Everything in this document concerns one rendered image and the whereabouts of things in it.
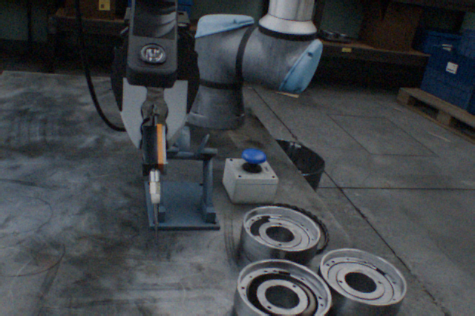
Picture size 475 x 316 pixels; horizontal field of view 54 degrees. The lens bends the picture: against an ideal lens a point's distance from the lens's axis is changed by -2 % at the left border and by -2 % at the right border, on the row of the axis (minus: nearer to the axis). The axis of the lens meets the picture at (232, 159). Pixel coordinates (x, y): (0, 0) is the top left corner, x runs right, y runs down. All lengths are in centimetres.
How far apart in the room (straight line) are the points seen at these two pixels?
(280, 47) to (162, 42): 50
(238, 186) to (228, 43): 35
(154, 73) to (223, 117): 60
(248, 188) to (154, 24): 36
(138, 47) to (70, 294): 28
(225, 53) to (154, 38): 53
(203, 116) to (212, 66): 11
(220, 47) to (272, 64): 11
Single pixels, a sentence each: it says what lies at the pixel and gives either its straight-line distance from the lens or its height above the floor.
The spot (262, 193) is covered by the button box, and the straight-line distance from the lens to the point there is 76.
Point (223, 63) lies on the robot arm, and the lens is 100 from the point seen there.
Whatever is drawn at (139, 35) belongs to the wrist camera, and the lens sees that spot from 47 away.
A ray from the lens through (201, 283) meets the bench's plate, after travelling 59.
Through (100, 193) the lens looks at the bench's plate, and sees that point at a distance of 75.
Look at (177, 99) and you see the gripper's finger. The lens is 54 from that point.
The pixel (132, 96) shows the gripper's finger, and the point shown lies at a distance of 54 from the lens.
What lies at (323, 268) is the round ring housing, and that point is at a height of 83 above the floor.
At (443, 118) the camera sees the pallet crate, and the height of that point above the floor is 7.
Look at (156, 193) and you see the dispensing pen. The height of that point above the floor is 91.
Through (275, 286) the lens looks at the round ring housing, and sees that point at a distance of 57.
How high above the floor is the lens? 118
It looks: 25 degrees down
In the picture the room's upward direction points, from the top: 9 degrees clockwise
